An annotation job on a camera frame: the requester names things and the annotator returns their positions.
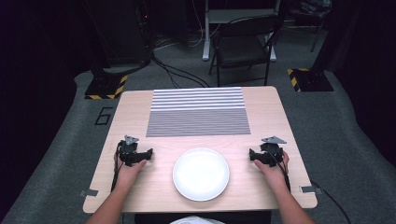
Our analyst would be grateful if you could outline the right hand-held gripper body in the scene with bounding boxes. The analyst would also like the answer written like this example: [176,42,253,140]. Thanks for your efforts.
[259,135,288,168]

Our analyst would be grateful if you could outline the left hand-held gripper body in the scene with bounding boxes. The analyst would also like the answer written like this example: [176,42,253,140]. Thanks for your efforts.
[117,134,148,167]

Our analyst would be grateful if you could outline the white round plate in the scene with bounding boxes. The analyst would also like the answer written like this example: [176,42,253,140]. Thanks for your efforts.
[172,147,231,203]

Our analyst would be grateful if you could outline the person's right hand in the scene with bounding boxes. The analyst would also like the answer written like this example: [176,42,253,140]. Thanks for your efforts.
[253,150,290,189]

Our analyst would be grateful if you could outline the person's left hand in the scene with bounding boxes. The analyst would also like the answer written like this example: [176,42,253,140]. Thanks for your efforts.
[114,154,148,189]

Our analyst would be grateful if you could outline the grey tape strip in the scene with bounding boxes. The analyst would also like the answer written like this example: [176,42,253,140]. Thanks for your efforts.
[298,185,324,195]
[78,189,100,198]

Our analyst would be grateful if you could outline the striped grey white placemat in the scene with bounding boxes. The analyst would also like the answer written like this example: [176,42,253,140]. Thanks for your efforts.
[145,86,252,138]

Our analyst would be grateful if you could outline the black yellow striped stand base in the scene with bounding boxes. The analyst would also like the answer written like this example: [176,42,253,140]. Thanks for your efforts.
[83,74,129,101]
[286,67,334,93]

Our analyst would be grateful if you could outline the person's white clothing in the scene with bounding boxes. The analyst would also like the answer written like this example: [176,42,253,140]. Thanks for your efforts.
[169,215,226,224]

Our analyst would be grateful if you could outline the black folding chair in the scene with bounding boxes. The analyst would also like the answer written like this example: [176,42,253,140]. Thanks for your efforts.
[207,14,283,88]

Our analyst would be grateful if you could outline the black equipment rack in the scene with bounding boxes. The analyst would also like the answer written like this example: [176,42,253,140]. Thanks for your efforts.
[101,0,155,69]

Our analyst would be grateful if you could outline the dark background chair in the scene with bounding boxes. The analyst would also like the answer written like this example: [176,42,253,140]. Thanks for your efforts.
[284,0,333,53]

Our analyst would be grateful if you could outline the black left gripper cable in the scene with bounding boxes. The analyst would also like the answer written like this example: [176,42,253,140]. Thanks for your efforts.
[110,140,125,192]

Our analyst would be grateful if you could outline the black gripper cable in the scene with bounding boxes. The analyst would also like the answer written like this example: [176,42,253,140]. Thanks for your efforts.
[268,148,353,224]
[110,140,125,192]

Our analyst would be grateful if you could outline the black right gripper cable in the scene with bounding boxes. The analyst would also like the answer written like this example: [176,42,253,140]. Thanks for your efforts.
[268,148,353,224]

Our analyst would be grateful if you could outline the black floor cables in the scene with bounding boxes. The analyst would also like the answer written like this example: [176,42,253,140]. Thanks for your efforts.
[150,50,212,90]

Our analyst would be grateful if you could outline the white metal desk frame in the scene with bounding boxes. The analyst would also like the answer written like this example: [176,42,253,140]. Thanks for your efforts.
[201,0,278,63]

